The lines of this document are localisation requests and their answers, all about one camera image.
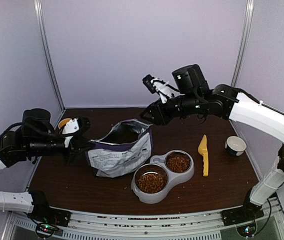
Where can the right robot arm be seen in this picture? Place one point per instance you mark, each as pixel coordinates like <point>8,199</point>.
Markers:
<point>192,96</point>

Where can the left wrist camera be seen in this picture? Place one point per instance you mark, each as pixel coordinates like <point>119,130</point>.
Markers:
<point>84,124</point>

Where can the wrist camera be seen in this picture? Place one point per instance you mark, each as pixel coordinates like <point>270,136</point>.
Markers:
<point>147,81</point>
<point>84,124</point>

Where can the yellow plastic scoop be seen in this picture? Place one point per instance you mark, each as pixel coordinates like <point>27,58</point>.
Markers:
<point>203,151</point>

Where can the grey double bowl feeder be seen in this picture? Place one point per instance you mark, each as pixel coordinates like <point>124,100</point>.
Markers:
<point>173,180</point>

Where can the steel bowl far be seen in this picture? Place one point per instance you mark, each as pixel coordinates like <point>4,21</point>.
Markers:
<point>177,153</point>

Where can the steel bowl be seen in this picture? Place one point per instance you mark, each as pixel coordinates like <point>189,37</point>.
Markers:
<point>150,168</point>
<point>177,153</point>

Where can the brown kibble near bowl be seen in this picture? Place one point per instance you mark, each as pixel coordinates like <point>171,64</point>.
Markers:
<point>151,183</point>

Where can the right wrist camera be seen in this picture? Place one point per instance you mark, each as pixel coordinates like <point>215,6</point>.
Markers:
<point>147,81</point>

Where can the left aluminium frame post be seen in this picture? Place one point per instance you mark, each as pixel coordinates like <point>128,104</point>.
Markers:
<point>46,49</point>

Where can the brown kibble far bowl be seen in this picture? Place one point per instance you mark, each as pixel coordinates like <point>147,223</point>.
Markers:
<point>178,164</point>

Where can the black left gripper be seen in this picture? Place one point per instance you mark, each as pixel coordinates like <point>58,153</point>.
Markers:
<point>73,143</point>

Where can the aluminium frame post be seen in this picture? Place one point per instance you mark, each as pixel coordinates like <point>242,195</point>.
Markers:
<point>46,49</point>
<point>249,10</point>

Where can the right aluminium frame post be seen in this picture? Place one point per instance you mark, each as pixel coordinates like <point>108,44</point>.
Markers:
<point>249,10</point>

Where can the front aluminium rail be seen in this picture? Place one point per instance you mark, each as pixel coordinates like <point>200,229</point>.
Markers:
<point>206,225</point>

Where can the brown kibble bowl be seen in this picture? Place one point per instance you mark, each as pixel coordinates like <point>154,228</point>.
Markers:
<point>151,183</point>
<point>178,164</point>

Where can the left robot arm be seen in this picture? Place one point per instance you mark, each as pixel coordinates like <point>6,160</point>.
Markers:
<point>35,137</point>

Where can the steel bowl near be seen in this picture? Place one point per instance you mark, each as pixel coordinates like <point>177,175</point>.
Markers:
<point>150,168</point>

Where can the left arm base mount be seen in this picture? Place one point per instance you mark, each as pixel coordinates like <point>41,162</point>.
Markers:
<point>50,222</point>

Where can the patterned mug orange inside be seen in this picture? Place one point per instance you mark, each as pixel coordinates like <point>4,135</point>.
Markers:
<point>63,122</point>

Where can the purple pet food bag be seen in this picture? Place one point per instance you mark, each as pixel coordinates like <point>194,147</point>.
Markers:
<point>127,146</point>

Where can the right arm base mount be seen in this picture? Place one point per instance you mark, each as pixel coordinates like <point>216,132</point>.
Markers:
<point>244,220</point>

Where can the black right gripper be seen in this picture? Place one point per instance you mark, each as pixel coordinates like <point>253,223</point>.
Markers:
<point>161,117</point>

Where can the dark blue dotted bowl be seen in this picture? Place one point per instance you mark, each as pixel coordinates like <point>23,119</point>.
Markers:
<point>235,146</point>

